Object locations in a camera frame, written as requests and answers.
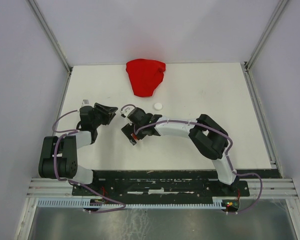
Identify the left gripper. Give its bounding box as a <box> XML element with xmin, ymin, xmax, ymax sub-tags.
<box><xmin>92</xmin><ymin>102</ymin><xmax>118</xmax><ymax>128</ymax></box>

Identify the white earbud charging case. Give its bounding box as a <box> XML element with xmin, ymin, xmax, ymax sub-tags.
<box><xmin>153</xmin><ymin>102</ymin><xmax>163</xmax><ymax>111</ymax></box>

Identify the orange earbud charging case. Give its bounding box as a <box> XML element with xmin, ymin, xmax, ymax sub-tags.
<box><xmin>131</xmin><ymin>133</ymin><xmax>138</xmax><ymax>141</ymax></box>

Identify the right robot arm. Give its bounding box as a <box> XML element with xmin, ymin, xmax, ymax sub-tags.
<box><xmin>120</xmin><ymin>104</ymin><xmax>239</xmax><ymax>196</ymax></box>

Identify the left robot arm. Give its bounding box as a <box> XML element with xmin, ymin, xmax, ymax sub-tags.
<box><xmin>38</xmin><ymin>100</ymin><xmax>118</xmax><ymax>195</ymax></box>

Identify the red cloth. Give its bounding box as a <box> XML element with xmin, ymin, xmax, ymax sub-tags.
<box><xmin>126</xmin><ymin>58</ymin><xmax>166</xmax><ymax>98</ymax></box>

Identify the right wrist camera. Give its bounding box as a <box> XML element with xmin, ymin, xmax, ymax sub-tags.
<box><xmin>120</xmin><ymin>104</ymin><xmax>136</xmax><ymax>118</ymax></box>

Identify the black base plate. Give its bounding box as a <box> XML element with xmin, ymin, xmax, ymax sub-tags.
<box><xmin>72</xmin><ymin>170</ymin><xmax>250</xmax><ymax>204</ymax></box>

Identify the white cable duct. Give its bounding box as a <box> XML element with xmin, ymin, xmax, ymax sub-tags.
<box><xmin>36</xmin><ymin>197</ymin><xmax>226</xmax><ymax>210</ymax></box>

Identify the left aluminium frame post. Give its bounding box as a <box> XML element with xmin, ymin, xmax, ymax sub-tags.
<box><xmin>26</xmin><ymin>0</ymin><xmax>72</xmax><ymax>73</ymax></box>

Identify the aluminium frame post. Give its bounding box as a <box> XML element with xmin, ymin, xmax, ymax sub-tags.
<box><xmin>26</xmin><ymin>0</ymin><xmax>72</xmax><ymax>73</ymax></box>
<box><xmin>245</xmin><ymin>0</ymin><xmax>291</xmax><ymax>72</ymax></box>

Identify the aluminium front rail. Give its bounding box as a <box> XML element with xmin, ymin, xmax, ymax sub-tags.
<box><xmin>26</xmin><ymin>178</ymin><xmax>298</xmax><ymax>200</ymax></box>

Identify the right aluminium frame post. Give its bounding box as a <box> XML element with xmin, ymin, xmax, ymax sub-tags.
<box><xmin>245</xmin><ymin>0</ymin><xmax>291</xmax><ymax>72</ymax></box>

